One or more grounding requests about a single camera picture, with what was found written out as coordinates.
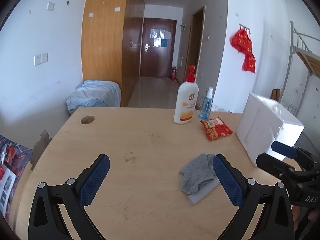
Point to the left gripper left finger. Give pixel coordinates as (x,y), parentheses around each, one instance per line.
(46,220)

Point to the white wall switch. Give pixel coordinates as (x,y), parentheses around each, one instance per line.
(50,6)

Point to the white double wall socket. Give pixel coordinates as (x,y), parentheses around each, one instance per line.
(40,59)

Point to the person's right hand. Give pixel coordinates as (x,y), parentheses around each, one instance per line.
(313,215)

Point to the red hanging bags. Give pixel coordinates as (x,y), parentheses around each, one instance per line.
(243,44)

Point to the blue spray bottle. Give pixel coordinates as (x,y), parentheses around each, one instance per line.
(207,105)

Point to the wooden wardrobe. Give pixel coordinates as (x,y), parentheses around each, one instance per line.
(110,42)

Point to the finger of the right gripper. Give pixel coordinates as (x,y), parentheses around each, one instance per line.
(273,166)
(283,149)

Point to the red snack packet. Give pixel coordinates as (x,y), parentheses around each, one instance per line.
(215,128)

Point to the white styrofoam box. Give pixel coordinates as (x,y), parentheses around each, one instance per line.
(264,121)

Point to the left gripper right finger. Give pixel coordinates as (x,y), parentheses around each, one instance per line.
(276,219)

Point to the side door frame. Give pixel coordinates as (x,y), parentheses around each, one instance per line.
(195,40)

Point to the dark brown entrance door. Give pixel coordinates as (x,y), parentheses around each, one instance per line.
(158,42)

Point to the colourful patterned box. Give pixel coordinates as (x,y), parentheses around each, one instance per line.
(14,158)

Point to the metal bunk bed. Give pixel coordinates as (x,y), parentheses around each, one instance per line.
(303,63)

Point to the grey sock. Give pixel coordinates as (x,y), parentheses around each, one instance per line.
(197,173)

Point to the light blue cloth pile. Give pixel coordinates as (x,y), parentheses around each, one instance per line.
(94,93)

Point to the white pump lotion bottle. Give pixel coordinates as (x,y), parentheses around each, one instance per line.
(186,98)

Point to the red fire extinguisher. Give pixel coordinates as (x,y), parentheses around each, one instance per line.
(173,73)

